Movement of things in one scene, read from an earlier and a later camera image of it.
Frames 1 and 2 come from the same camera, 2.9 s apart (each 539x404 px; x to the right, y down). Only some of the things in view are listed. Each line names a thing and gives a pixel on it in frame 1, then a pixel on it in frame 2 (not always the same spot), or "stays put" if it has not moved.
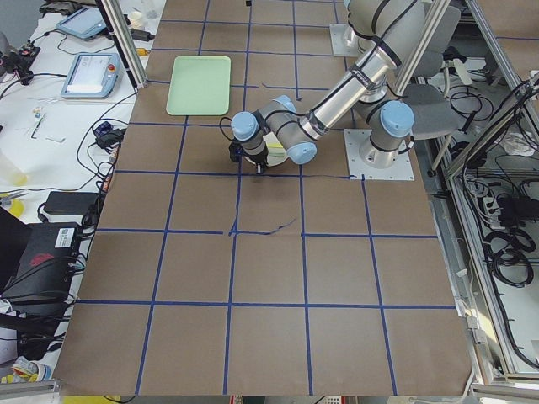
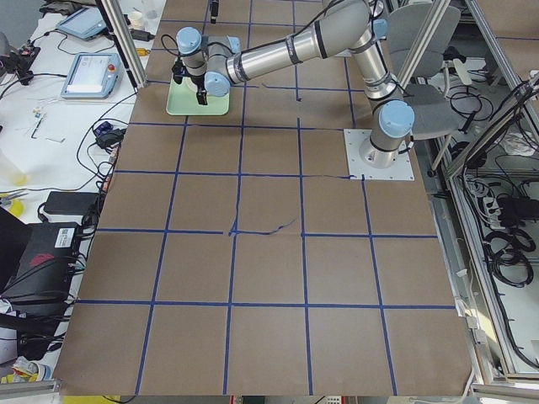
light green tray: [200, 85] stays put
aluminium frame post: [125, 42] stays put
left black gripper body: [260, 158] to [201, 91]
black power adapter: [72, 203] stays put
